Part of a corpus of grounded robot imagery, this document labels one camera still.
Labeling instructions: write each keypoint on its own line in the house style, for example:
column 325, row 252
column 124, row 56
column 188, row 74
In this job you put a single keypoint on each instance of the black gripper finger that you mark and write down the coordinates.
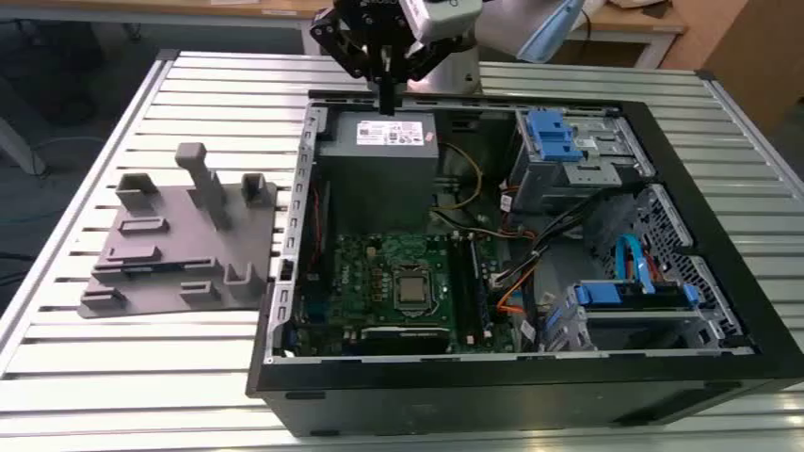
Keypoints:
column 341, row 52
column 426, row 61

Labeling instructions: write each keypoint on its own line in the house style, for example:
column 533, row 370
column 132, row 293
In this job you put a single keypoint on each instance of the dark RAM stick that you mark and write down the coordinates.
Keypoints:
column 482, row 292
column 157, row 270

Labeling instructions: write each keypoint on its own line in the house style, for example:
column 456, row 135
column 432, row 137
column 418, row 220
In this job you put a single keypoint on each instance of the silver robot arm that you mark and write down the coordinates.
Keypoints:
column 452, row 70

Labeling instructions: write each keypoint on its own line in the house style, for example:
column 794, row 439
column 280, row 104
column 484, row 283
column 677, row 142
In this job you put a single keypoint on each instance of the black RAM slot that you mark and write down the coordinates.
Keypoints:
column 460, row 292
column 470, row 292

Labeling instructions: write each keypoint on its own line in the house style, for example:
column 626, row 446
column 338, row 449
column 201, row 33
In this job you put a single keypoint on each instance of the blue drive carrier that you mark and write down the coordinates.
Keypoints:
column 552, row 141

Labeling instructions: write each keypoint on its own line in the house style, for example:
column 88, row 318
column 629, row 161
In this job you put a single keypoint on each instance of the grey power supply unit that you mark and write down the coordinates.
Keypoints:
column 376, row 179

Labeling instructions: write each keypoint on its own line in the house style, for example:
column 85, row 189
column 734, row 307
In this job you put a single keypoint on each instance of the silver drive cage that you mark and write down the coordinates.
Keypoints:
column 590, row 179

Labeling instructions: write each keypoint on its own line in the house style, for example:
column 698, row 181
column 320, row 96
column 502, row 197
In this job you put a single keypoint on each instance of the green motherboard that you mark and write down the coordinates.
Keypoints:
column 364, row 263

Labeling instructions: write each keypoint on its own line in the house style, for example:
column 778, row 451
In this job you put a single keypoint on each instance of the dark office chair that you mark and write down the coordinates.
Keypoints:
column 62, row 70

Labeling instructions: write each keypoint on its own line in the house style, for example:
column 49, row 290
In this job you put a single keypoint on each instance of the grey parts rack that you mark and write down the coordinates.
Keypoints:
column 176, row 221

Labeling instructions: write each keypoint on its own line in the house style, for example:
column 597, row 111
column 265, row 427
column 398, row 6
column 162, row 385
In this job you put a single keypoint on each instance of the silver CPU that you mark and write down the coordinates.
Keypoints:
column 412, row 288

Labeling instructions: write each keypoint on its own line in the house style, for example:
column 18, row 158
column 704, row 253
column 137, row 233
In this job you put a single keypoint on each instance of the wooden cabinet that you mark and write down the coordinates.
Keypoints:
column 753, row 56

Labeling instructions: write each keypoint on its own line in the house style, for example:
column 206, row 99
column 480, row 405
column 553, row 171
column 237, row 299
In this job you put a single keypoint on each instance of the CPU socket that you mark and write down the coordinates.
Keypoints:
column 408, row 311

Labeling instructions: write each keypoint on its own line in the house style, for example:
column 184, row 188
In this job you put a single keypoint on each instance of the blue disk carrier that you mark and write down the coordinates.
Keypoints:
column 602, row 294

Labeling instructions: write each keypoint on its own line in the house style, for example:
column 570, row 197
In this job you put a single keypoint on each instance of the black graphics card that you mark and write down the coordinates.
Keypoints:
column 405, row 341

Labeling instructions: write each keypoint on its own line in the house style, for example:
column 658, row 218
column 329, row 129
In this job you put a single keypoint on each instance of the silver disk bay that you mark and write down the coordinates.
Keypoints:
column 646, row 325

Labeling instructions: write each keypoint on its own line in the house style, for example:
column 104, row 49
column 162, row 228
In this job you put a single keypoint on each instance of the black open PC case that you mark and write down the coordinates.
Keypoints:
column 502, row 395

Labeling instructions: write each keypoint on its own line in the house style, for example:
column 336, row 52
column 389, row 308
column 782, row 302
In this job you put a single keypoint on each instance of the wooden desk white frame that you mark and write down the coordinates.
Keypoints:
column 628, row 23

